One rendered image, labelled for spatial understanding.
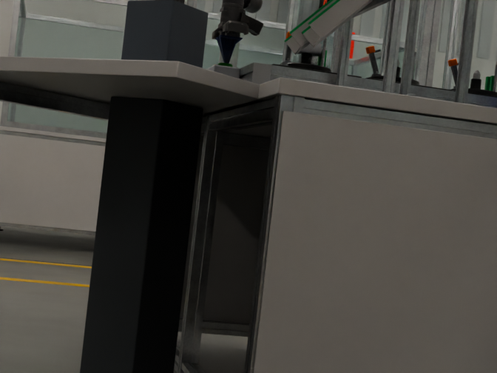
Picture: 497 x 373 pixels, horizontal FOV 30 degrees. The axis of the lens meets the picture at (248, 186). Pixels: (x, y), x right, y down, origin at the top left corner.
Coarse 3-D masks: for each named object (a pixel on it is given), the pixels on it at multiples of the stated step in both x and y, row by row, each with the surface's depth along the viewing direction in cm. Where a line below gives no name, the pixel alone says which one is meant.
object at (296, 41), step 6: (330, 0) 215; (336, 0) 215; (324, 6) 215; (318, 12) 215; (312, 18) 215; (300, 24) 215; (306, 24) 215; (294, 30) 214; (300, 30) 215; (294, 36) 215; (300, 36) 215; (288, 42) 227; (294, 42) 227; (300, 42) 215; (306, 42) 215; (294, 48) 227; (300, 48) 216
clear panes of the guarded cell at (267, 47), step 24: (216, 0) 378; (264, 0) 382; (288, 0) 385; (408, 0) 397; (480, 0) 379; (216, 24) 378; (264, 24) 383; (360, 24) 392; (384, 24) 395; (456, 24) 398; (480, 24) 377; (216, 48) 378; (240, 48) 381; (264, 48) 383; (360, 48) 392; (456, 48) 396; (480, 48) 374; (360, 72) 393; (480, 72) 372
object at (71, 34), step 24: (24, 0) 712; (48, 0) 715; (72, 0) 719; (24, 24) 712; (48, 24) 716; (72, 24) 720; (96, 24) 723; (120, 24) 727; (24, 48) 712; (48, 48) 716; (72, 48) 720; (96, 48) 724; (120, 48) 728; (24, 120) 714; (48, 120) 718; (72, 120) 721; (96, 120) 725
